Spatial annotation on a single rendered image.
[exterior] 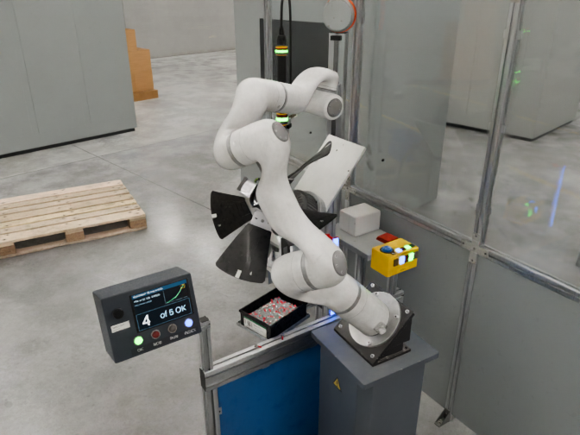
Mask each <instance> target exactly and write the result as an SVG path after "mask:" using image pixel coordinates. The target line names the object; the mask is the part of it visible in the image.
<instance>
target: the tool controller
mask: <svg viewBox="0 0 580 435"><path fill-rule="evenodd" d="M92 295H93V298H94V302H95V306H96V310H97V314H98V321H99V324H100V328H101V332H102V336H103V340H104V346H105V350H106V352H107V353H108V354H109V356H110V357H111V358H112V360H113V361H114V362H115V363H120V362H122V361H125V360H128V359H130V358H132V357H135V356H139V355H141V354H144V353H146V352H149V351H151V350H155V349H158V348H160V347H162V346H165V345H168V344H171V343H174V342H177V341H179V340H181V339H184V338H186V337H190V336H192V335H195V334H198V333H200V332H201V331H202V330H201V325H200V321H199V312H198V308H197V303H196V299H195V294H194V289H193V284H192V277H191V273H190V272H187V271H185V270H184V269H182V268H179V267H174V268H169V269H166V270H162V271H160V272H156V273H153V274H148V275H145V276H142V277H139V278H136V279H133V280H130V281H125V282H122V283H118V284H116V285H112V286H109V287H104V288H101V289H98V290H95V291H93V292H92ZM150 310H153V311H154V318H155V323H156V326H154V327H151V328H148V329H146V330H144V331H139V329H138V324H137V321H136V314H139V313H142V312H147V311H150ZM187 318H191V319H192V321H193V323H192V326H190V327H185V325H184V322H185V320H186V319H187ZM170 324H175V325H176V326H177V330H176V332H174V333H170V332H169V331H168V329H167V328H168V326H169V325H170ZM153 330H158V331H160V333H161V335H160V336H159V337H158V338H157V339H153V338H151V332H152V331H153ZM136 336H142V338H143V342H142V344H140V345H135V344H134V338H135V337H136Z"/></svg>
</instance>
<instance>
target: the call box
mask: <svg viewBox="0 0 580 435"><path fill-rule="evenodd" d="M409 244H411V243H410V242H408V241H406V240H404V239H402V238H399V239H396V240H393V241H391V242H389V243H384V244H382V245H379V246H376V247H374V248H372V254H371V266H370V267H372V268H373V269H374V270H376V271H377V272H379V273H381V274H383V275H384V276H386V277H390V276H393V275H395V274H398V273H401V272H403V271H406V270H408V269H410V268H414V267H416V266H417V258H416V259H413V260H411V261H408V262H404V263H402V264H400V257H402V256H405V255H409V254H411V253H413V252H416V251H419V247H417V246H415V247H411V248H410V249H406V250H402V251H401V252H397V251H395V250H396V249H399V248H401V247H404V248H405V246H407V245H408V246H409ZM383 246H390V247H391V248H392V251H394V252H396V254H395V255H392V254H390V252H384V251H382V250H381V247H383ZM397 258H398V259H399V262H398V266H395V267H394V259H397Z"/></svg>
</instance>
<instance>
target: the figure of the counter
mask: <svg viewBox="0 0 580 435"><path fill-rule="evenodd" d="M136 321H137V324H138V329H139V331H144V330H146V329H148V328H151V327H154V326H156V323H155V318H154V311H153V310H150V311H147V312H142V313H139V314H136Z"/></svg>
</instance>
